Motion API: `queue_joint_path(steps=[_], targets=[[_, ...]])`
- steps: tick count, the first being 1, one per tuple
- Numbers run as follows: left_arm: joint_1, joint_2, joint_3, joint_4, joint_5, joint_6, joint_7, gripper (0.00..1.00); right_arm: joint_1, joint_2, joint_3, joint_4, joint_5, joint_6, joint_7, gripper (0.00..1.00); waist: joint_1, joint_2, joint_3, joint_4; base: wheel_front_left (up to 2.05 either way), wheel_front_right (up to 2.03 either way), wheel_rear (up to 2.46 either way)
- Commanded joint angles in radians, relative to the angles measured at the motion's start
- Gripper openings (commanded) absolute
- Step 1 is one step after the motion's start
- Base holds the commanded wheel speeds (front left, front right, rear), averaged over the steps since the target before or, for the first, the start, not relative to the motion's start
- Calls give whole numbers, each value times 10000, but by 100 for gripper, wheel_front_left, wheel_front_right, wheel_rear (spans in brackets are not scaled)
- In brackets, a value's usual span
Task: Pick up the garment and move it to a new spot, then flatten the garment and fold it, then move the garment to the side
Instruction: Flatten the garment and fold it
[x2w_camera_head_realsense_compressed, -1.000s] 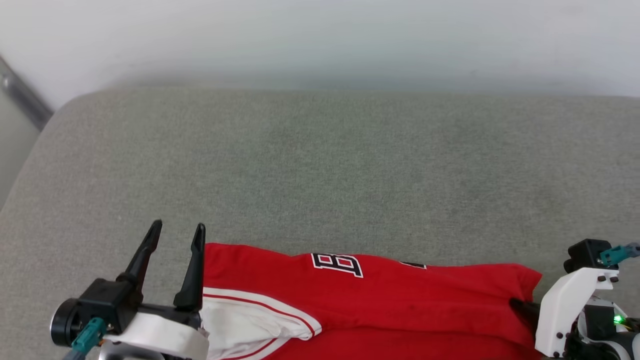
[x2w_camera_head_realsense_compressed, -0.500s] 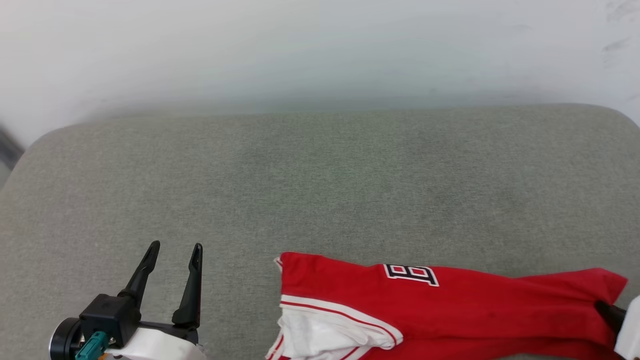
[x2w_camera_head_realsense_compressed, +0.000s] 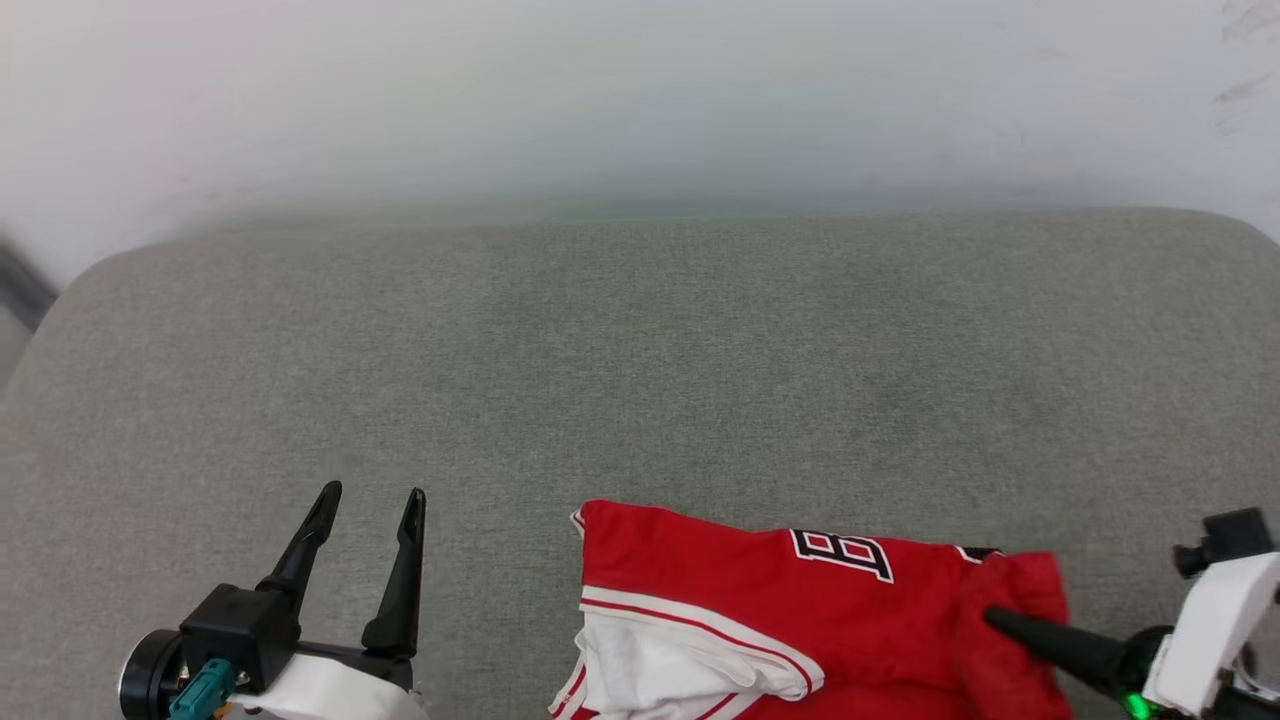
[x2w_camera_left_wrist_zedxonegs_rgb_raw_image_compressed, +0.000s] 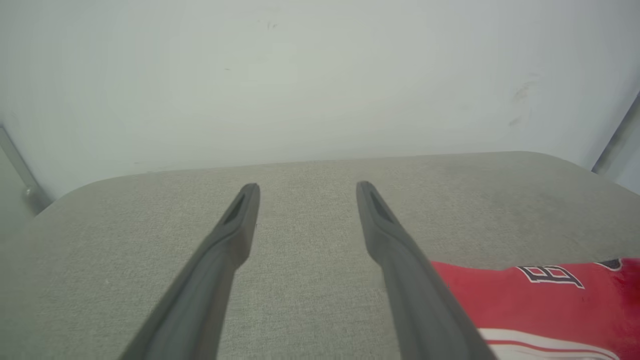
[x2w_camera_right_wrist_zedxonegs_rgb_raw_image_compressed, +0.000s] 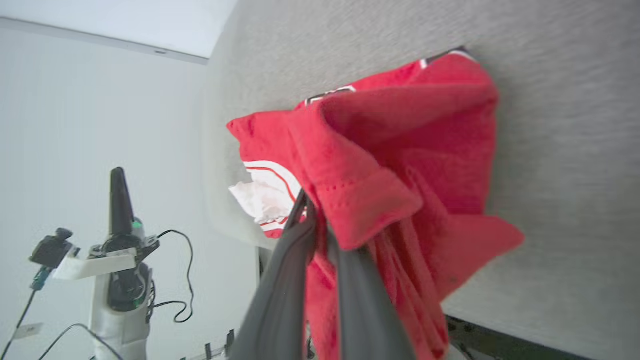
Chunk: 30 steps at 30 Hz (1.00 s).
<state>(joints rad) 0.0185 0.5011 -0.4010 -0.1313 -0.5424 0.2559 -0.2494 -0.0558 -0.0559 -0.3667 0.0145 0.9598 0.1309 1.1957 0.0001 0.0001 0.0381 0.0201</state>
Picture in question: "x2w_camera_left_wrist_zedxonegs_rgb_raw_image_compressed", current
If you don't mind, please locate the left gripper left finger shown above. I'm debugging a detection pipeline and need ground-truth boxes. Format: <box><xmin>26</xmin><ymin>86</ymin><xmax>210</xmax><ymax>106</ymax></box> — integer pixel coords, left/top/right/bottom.
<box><xmin>119</xmin><ymin>183</ymin><xmax>261</xmax><ymax>360</ymax></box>

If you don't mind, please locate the grey metal wall strip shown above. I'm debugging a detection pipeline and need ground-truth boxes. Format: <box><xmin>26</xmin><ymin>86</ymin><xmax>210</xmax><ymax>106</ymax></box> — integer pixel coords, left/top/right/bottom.
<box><xmin>0</xmin><ymin>125</ymin><xmax>53</xmax><ymax>216</ymax></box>
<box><xmin>591</xmin><ymin>92</ymin><xmax>640</xmax><ymax>176</ymax></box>

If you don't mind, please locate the red jersey with white stripes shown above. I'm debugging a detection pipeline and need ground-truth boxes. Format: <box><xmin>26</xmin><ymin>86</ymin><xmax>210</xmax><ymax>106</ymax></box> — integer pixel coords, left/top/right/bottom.
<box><xmin>431</xmin><ymin>257</ymin><xmax>640</xmax><ymax>360</ymax></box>

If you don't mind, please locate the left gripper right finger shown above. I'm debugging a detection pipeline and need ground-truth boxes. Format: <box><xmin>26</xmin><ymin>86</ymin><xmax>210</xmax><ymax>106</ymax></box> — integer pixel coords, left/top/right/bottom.
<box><xmin>356</xmin><ymin>181</ymin><xmax>498</xmax><ymax>360</ymax></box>

